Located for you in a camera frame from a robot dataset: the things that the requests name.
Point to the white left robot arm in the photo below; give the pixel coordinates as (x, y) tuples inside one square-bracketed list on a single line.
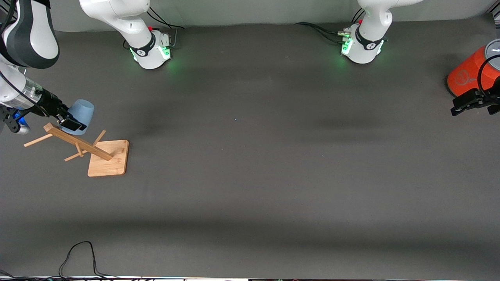
[(371, 23)]

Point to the aluminium frame rail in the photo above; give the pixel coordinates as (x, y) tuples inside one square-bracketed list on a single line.
[(496, 15)]

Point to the wooden cup rack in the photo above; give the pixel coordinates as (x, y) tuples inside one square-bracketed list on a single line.
[(111, 164)]

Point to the orange can with grey lid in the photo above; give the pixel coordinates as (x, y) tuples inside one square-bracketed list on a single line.
[(465, 76)]

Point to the light blue cup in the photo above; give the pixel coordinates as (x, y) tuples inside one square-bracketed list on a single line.
[(83, 112)]

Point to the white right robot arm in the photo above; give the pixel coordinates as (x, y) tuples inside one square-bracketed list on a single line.
[(117, 11)]

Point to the dark grey table cover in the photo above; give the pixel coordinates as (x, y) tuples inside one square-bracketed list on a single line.
[(250, 195)]

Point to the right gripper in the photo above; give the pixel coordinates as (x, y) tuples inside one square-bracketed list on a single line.
[(49, 104)]

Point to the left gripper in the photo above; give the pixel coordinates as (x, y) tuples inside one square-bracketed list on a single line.
[(474, 98)]

